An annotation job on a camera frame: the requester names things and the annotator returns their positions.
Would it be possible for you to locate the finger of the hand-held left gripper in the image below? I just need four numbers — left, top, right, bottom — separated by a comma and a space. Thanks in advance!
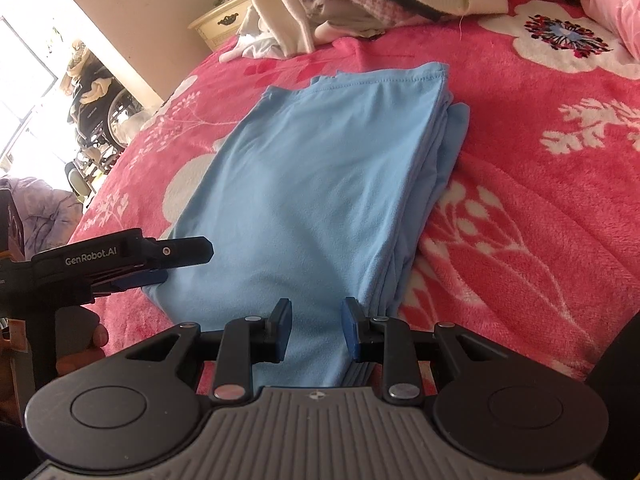
141, 235, 216, 269
92, 268, 170, 297

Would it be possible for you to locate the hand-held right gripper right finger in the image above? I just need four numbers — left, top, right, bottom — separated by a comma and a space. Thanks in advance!
340, 297, 511, 404

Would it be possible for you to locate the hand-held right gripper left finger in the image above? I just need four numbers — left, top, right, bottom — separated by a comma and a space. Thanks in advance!
125, 297, 294, 406

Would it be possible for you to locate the light blue t-shirt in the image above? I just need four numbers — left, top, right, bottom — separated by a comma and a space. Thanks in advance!
142, 61, 472, 391

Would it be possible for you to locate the pile of unfolded clothes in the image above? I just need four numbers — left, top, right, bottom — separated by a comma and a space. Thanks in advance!
235, 0, 512, 57

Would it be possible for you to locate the person's left hand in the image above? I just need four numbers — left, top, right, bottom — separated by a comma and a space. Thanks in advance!
55, 326, 109, 377

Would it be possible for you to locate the wheelchair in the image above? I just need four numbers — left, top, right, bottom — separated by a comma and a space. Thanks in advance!
61, 41, 147, 197

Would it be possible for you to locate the white thin cloth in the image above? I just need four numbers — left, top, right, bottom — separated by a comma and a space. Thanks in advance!
219, 34, 287, 64

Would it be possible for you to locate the cream nightstand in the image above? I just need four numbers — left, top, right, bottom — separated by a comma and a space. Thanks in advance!
188, 0, 254, 52

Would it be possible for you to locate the pink floral blanket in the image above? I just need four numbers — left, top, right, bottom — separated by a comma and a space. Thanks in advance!
67, 0, 640, 393

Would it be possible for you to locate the grey garment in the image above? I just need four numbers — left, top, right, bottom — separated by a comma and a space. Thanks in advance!
299, 0, 383, 38

